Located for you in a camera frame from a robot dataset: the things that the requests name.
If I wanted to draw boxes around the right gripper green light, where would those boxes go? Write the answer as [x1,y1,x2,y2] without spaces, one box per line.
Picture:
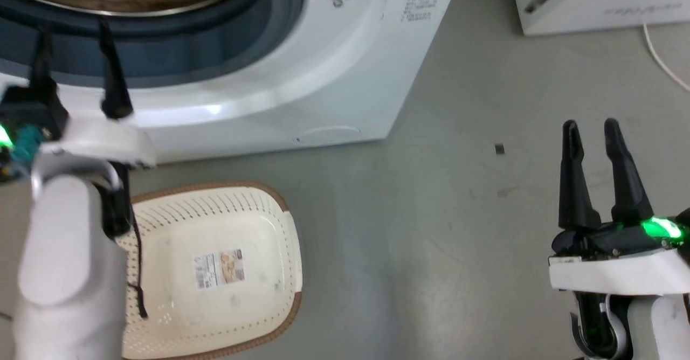
[548,117,690,296]

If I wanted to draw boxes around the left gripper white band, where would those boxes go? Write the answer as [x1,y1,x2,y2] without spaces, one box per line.
[0,20,157,184]

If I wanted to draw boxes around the cream laundry basket brown rim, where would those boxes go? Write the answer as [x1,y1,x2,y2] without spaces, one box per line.
[116,181,303,360]

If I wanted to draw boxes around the white front-load washing machine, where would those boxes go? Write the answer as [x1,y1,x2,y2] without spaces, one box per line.
[0,0,464,165]

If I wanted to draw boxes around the grey rubber door seal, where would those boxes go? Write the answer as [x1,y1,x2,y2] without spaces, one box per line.
[0,0,307,89]

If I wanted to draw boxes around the product label sticker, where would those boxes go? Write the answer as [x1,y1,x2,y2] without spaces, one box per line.
[193,249,246,290]

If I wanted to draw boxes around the oval drain filter cover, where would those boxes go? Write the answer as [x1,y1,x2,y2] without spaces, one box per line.
[293,126,362,144]

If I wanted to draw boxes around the printed text label sticker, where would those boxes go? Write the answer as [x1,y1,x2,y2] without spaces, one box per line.
[400,0,440,23]

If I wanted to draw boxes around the white cord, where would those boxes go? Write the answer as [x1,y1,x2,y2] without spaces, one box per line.
[641,23,690,92]

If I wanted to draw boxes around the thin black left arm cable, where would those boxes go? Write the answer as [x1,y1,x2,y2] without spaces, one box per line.
[125,204,150,320]

